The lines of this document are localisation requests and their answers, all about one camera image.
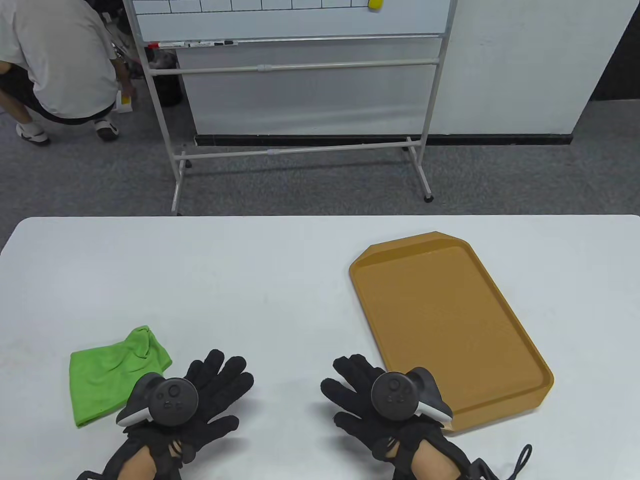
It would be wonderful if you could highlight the person's right hand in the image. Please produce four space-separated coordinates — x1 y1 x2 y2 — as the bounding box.
320 354 453 466

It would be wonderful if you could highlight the person's left hand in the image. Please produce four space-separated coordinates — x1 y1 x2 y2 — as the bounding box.
125 349 255 466

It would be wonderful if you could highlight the green square towel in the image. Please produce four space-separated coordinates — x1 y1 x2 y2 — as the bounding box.
69 325 173 429

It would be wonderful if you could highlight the brown plastic food tray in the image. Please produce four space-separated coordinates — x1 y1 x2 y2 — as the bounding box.
348 231 555 437

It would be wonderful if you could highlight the person's right forearm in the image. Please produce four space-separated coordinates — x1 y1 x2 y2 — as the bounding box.
411 442 463 480

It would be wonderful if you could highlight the black white right hand controller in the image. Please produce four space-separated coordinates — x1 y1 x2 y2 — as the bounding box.
370 367 454 423

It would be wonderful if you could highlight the black white hand controller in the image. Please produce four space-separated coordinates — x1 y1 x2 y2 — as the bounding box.
370 367 454 423
116 374 200 428

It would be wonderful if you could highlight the black white left hand controller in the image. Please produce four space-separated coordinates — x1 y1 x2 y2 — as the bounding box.
116 374 200 428

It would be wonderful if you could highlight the black waste bin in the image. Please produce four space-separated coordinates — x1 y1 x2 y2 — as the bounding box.
151 49 183 107

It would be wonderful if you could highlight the white rolling whiteboard stand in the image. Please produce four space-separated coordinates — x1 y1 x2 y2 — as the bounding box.
121 0 458 217

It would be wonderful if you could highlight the black cord loop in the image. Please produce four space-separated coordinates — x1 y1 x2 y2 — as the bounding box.
500 444 533 480

